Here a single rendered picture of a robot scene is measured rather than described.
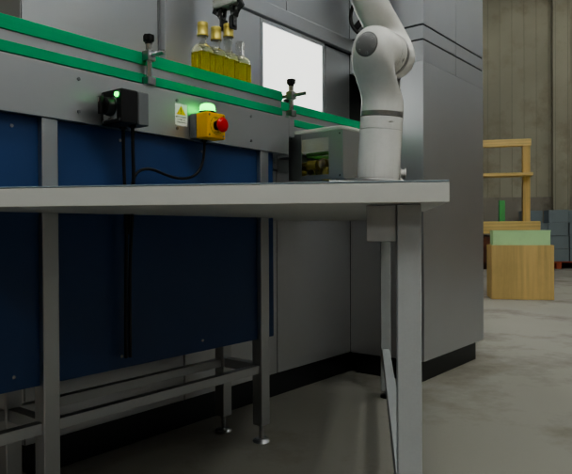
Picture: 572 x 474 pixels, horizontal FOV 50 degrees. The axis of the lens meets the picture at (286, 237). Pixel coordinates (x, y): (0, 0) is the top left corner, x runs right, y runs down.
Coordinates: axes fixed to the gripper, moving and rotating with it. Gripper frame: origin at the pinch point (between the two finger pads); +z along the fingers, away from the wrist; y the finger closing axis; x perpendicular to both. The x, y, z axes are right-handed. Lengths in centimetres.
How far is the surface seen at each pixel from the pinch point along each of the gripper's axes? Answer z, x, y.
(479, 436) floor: 136, 45, 67
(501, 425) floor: 136, 61, 69
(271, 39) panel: -6.4, 37.3, -11.6
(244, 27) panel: -6.6, 21.1, -11.5
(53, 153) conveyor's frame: 51, -73, 14
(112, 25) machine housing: 6.4, -34.8, -15.3
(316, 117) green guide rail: 25, 44, 5
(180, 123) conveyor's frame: 39, -36, 15
